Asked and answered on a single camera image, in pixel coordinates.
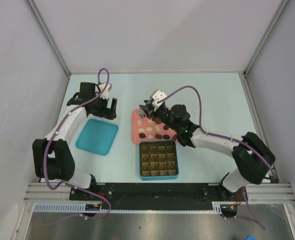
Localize dark round chocolate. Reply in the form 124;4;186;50
139;112;145;119

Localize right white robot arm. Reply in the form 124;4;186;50
139;100;276;201

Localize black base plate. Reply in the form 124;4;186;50
69;182;248;211

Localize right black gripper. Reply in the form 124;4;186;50
139;100;180;133

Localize teal box lid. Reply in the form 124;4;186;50
75;119;119;156

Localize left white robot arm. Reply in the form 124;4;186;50
32;82;117;200

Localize metal tongs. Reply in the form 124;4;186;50
137;106;150;119

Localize white cable duct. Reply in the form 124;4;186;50
33;202;222;215

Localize teal chocolate box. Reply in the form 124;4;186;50
138;140;179;181

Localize pink tray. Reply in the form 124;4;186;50
132;109;179;145

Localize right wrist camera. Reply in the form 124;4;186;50
150;90;167;109

